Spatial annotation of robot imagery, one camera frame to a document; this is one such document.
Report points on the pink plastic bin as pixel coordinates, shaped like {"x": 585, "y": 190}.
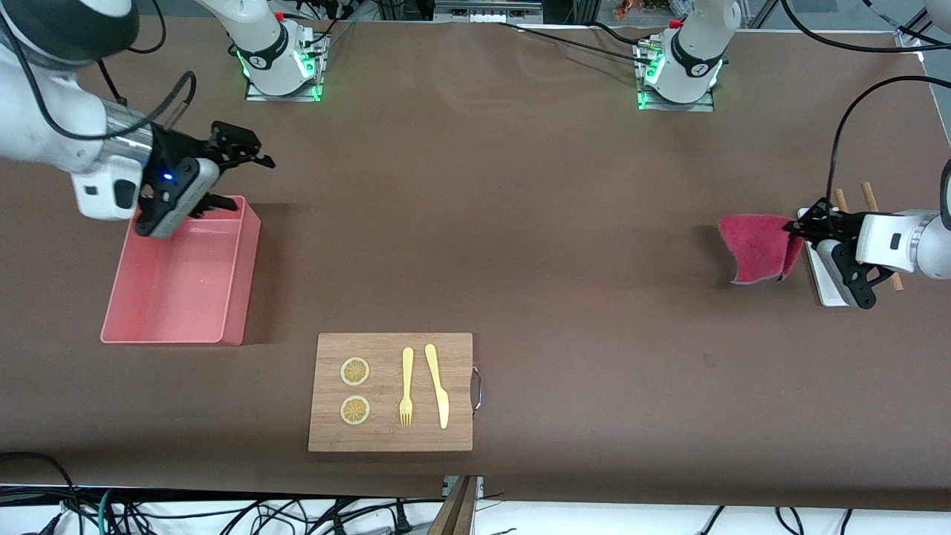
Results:
{"x": 171, "y": 290}

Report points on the yellow plastic fork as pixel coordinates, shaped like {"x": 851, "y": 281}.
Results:
{"x": 407, "y": 371}

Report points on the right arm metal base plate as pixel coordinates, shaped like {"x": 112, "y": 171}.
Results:
{"x": 286, "y": 96}

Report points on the wooden cutting board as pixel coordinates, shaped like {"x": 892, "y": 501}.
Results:
{"x": 383, "y": 349}

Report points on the black power plug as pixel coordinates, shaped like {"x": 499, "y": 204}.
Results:
{"x": 402, "y": 521}

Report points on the silver metal box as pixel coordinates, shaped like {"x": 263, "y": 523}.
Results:
{"x": 487, "y": 9}

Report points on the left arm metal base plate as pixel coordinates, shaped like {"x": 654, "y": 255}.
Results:
{"x": 702, "y": 105}

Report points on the yellow plastic knife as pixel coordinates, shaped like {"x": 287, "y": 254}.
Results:
{"x": 442, "y": 405}

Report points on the white rectangular tray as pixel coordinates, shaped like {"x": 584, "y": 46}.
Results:
{"x": 826, "y": 286}

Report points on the lemon slice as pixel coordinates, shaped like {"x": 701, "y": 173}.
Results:
{"x": 355, "y": 410}
{"x": 355, "y": 371}

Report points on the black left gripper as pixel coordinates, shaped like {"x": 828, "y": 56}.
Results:
{"x": 831, "y": 223}

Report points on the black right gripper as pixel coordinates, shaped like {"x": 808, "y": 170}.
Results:
{"x": 172, "y": 151}

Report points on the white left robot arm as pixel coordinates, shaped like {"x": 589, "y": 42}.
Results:
{"x": 877, "y": 253}

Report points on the pink cloth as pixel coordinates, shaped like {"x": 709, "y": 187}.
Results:
{"x": 754, "y": 245}

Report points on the wooden plank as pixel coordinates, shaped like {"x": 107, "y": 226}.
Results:
{"x": 455, "y": 516}

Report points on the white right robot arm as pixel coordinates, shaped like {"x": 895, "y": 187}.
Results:
{"x": 44, "y": 111}

